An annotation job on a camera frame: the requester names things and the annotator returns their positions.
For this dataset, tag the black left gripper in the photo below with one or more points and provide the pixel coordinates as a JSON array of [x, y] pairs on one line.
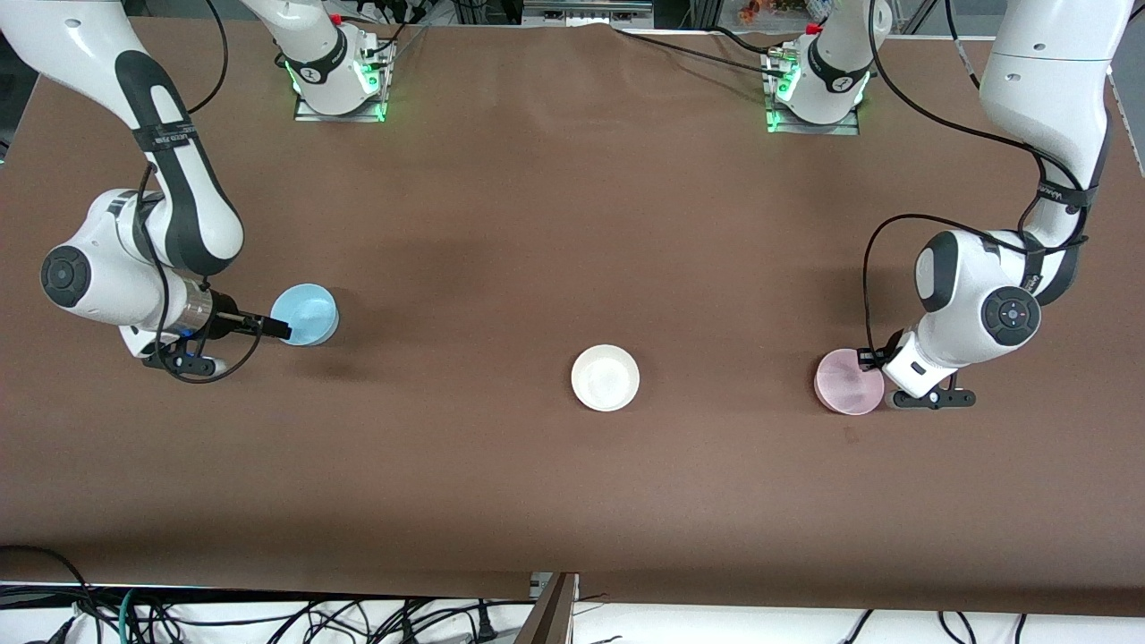
[[871, 359]]

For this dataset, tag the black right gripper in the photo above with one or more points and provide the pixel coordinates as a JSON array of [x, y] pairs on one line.
[[227, 315]]

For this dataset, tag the pink bowl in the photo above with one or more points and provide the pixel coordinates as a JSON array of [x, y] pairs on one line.
[[848, 383]]

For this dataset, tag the blue bowl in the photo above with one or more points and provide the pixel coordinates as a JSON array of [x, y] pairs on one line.
[[306, 315]]

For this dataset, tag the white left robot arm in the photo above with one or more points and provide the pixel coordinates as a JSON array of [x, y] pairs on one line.
[[966, 295]]

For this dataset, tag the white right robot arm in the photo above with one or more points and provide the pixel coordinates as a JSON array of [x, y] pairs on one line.
[[98, 286]]

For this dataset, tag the white bowl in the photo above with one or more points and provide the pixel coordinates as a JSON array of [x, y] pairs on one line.
[[606, 377]]

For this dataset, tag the brown table cover sheet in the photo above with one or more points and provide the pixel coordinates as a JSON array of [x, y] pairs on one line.
[[537, 224]]

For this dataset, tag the orange object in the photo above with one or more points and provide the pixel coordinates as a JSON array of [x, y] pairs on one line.
[[756, 11]]

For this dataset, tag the brown wooden beam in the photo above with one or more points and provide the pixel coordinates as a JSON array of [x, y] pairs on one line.
[[550, 622]]

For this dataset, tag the grey power strip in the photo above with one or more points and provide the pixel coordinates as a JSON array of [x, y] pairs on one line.
[[586, 11]]

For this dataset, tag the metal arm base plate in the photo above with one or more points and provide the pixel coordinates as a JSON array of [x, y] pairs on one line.
[[340, 117], [814, 130]]

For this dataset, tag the small metal bracket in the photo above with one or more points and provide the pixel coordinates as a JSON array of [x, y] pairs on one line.
[[539, 586]]

